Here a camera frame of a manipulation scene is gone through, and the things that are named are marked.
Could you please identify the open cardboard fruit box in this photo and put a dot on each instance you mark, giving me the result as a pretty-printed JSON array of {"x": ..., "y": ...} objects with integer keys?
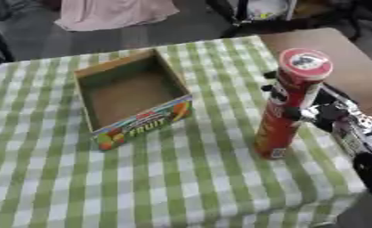
[{"x": 134, "y": 98}]

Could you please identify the pink draped cloth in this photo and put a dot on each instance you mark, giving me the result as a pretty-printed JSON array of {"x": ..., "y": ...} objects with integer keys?
[{"x": 114, "y": 13}]

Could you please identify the black chair with white bag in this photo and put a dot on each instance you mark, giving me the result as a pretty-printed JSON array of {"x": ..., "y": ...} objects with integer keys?
[{"x": 277, "y": 14}]

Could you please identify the red cylindrical snack can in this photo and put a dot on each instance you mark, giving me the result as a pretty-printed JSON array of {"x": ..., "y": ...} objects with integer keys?
[{"x": 283, "y": 118}]

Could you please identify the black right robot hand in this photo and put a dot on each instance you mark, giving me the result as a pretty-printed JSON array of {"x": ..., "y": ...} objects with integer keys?
[{"x": 326, "y": 111}]

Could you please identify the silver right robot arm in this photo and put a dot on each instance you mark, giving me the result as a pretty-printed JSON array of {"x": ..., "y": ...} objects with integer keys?
[{"x": 363, "y": 139}]

